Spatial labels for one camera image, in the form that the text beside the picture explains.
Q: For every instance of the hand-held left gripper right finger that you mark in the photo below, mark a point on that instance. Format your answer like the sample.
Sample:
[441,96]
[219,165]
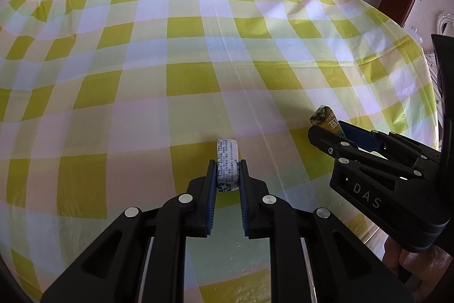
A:
[244,196]

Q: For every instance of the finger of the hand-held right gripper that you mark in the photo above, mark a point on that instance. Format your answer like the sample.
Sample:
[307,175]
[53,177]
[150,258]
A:
[361,139]
[337,150]

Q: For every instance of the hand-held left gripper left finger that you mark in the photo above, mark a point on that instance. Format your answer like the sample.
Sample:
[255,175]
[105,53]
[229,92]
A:
[212,196]

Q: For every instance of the green gold snack packet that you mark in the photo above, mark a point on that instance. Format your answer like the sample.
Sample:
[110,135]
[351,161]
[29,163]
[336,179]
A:
[324,118]

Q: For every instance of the white green snack packet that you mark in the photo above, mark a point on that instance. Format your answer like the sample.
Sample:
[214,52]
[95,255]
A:
[227,164]

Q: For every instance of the person's right hand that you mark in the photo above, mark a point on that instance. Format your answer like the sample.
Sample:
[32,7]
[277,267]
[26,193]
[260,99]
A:
[422,262]

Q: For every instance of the green checkered tablecloth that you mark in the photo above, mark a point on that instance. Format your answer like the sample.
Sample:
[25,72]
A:
[142,75]

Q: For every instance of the white ornate mirror frame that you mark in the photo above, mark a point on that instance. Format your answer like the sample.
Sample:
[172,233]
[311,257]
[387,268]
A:
[443,22]

